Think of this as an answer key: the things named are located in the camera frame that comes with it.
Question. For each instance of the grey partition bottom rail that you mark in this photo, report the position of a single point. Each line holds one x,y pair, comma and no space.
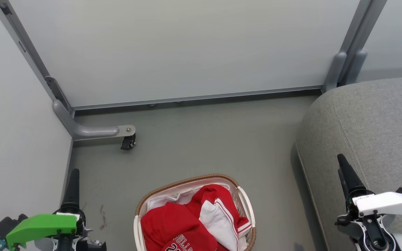
187,98

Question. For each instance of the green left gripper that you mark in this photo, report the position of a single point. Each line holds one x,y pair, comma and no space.
40,226

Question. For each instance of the white cloth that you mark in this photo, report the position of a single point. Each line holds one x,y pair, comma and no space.
159,202

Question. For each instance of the red jersey with white lettering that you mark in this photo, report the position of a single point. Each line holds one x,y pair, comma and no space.
166,223

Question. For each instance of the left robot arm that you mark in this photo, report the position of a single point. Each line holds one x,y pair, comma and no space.
98,246

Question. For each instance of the black caster wheel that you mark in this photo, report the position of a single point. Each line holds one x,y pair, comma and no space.
128,143

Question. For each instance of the grey partition leg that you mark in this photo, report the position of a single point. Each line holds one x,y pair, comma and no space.
335,69
356,66

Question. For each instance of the grey partition foot with caster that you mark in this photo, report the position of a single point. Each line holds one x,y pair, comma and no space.
89,131

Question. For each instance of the grey partition post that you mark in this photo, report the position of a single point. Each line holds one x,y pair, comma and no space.
30,48

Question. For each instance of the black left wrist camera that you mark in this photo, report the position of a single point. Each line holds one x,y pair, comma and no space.
4,225

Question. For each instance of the red garment with white stripes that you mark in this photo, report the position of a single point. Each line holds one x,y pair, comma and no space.
215,195

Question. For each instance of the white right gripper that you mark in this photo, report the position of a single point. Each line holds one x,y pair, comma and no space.
386,204

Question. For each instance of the grey fabric sofa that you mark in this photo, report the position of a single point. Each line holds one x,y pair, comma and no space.
379,122

